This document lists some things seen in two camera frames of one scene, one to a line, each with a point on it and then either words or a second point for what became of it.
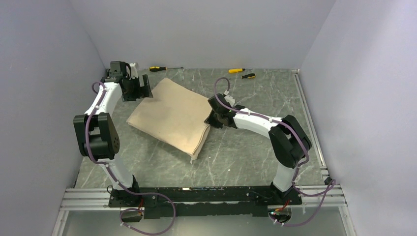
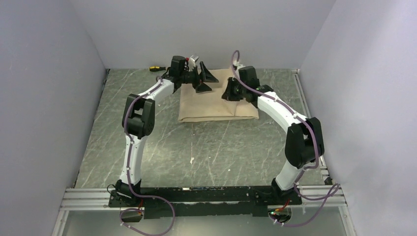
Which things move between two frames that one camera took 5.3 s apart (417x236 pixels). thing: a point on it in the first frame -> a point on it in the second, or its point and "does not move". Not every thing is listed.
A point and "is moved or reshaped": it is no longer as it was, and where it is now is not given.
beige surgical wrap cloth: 175,116 is moved or reshaped
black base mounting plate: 166,202 does not move
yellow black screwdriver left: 158,69 does not move
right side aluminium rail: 322,165 does not move
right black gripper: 211,121 -> 228,94
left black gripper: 141,92 -> 206,75
